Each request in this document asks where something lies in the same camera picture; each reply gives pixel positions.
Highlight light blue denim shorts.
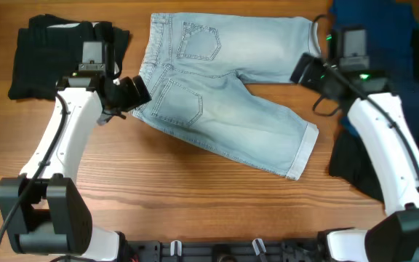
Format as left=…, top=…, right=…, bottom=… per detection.
left=132, top=12, right=319, bottom=180

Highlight dark blue garment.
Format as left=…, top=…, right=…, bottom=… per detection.
left=330, top=0, right=419, bottom=148

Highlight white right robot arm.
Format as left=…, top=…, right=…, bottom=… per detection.
left=291, top=53, right=419, bottom=261

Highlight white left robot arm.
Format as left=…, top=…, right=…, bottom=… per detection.
left=0, top=73, right=151, bottom=261

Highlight folded black garment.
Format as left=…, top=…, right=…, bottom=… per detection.
left=8, top=14, right=131, bottom=100

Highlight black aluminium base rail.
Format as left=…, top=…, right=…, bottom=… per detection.
left=118, top=238, right=331, bottom=262

